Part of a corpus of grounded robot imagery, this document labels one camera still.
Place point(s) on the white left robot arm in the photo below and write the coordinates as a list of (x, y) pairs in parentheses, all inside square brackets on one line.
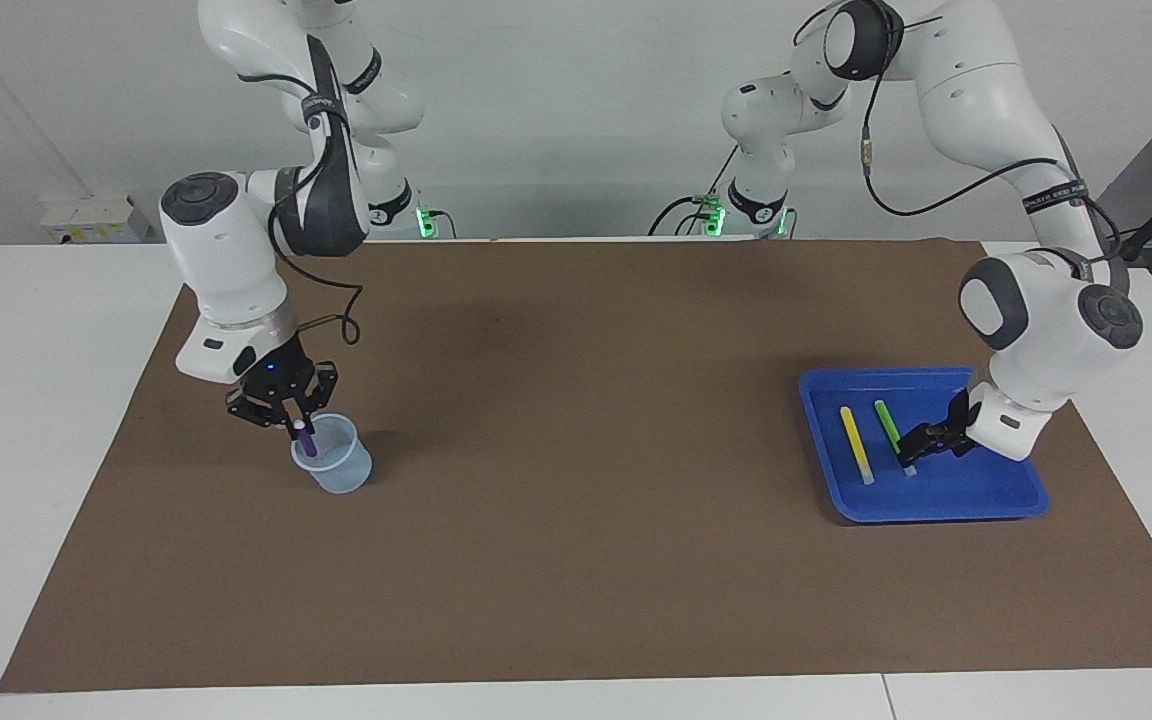
[(976, 90)]

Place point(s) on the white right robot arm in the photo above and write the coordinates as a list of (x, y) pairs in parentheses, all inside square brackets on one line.
[(221, 260)]

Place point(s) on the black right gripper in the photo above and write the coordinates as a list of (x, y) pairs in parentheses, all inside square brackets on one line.
[(281, 375)]

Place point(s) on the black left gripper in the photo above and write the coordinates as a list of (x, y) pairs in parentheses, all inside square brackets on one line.
[(956, 425)]

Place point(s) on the white wall socket box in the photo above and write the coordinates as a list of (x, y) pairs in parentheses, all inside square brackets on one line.
[(96, 220)]

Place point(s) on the clear plastic cup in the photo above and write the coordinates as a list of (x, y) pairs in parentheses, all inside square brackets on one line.
[(341, 475)]

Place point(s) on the green marker pen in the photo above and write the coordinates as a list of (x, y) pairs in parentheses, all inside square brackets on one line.
[(886, 418)]

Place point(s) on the purple marker pen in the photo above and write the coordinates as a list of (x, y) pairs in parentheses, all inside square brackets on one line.
[(307, 442)]

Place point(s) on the brown table mat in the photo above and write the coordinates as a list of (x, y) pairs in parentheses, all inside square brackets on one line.
[(576, 520)]

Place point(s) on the blue plastic tray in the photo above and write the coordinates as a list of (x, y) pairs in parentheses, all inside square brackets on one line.
[(976, 490)]

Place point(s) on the yellow marker pen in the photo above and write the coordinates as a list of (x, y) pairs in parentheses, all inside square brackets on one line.
[(855, 440)]

